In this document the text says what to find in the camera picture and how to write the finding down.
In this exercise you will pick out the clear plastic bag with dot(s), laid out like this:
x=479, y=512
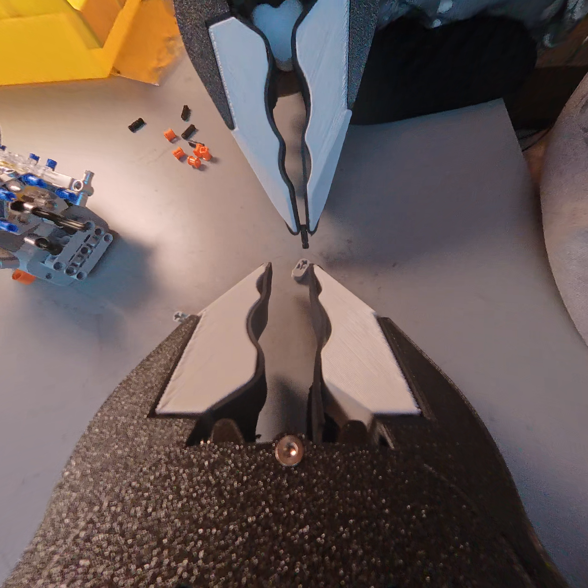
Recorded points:
x=151, y=50

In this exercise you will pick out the yellow plastic bin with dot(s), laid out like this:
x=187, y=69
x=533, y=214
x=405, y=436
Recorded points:
x=46, y=50

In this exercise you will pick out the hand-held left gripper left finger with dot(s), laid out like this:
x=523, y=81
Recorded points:
x=216, y=363

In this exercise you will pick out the grey desk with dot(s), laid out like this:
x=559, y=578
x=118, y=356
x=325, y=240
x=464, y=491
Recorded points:
x=436, y=229

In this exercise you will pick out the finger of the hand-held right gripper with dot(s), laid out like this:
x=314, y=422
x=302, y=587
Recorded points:
x=328, y=69
x=246, y=82

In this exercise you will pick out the brick engine model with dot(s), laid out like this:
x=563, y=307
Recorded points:
x=78, y=252

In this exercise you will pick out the pile of grey connectors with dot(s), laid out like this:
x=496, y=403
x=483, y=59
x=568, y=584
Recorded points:
x=179, y=316

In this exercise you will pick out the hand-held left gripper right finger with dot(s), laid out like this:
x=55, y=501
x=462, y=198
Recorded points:
x=367, y=363

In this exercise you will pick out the cluster of orange bushes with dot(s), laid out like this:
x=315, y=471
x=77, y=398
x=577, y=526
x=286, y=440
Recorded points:
x=169, y=134

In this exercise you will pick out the dark cloth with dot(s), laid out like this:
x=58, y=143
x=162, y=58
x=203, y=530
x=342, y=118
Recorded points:
x=436, y=78

